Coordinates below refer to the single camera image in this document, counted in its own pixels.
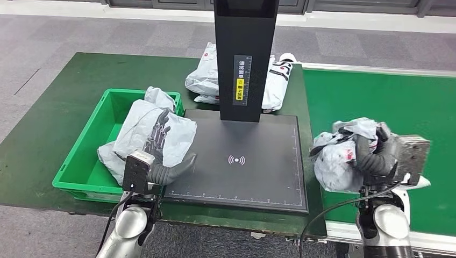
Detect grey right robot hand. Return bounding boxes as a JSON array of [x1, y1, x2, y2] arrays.
[[338, 122, 401, 179]]

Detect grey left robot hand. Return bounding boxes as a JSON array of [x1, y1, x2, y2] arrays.
[[142, 108, 198, 187]]

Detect white parcel bag black marks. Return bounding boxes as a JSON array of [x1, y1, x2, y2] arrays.
[[309, 117, 398, 194]]

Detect grey parcel bag red streak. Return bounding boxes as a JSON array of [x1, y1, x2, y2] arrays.
[[113, 99, 198, 169]]

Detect grey parcel bag red print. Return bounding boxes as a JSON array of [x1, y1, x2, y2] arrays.
[[97, 86, 178, 187]]

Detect black inbound scanner machine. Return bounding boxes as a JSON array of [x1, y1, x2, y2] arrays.
[[163, 0, 310, 215]]

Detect grey parcel bag red dot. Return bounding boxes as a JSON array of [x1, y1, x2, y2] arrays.
[[184, 42, 220, 105]]

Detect white parcel bag black lettering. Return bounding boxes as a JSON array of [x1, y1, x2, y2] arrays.
[[261, 52, 297, 113]]

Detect green plastic crate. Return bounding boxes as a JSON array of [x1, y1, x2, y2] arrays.
[[52, 88, 185, 204]]

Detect yellow and grey ruler label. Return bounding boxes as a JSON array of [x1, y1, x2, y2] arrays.
[[233, 54, 253, 107]]

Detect dark green table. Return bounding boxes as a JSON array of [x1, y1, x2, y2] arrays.
[[0, 52, 327, 239]]

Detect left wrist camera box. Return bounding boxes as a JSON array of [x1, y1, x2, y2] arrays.
[[122, 150, 156, 195]]

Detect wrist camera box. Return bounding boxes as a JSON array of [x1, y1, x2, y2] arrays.
[[394, 134, 431, 187], [122, 150, 156, 195]]

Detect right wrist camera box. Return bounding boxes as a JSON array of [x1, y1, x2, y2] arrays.
[[394, 134, 431, 187]]

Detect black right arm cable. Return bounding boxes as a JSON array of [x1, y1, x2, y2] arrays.
[[298, 182, 403, 258]]

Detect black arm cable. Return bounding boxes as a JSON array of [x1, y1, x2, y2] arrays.
[[298, 182, 403, 258], [95, 190, 136, 256]]

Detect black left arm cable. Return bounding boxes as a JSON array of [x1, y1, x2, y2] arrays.
[[95, 190, 136, 256]]

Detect pale conveyor side rail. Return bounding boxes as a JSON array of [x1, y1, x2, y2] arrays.
[[301, 61, 456, 78], [326, 220, 456, 255]]

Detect grey window frame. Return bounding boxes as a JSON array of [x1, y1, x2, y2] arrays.
[[99, 0, 456, 17]]

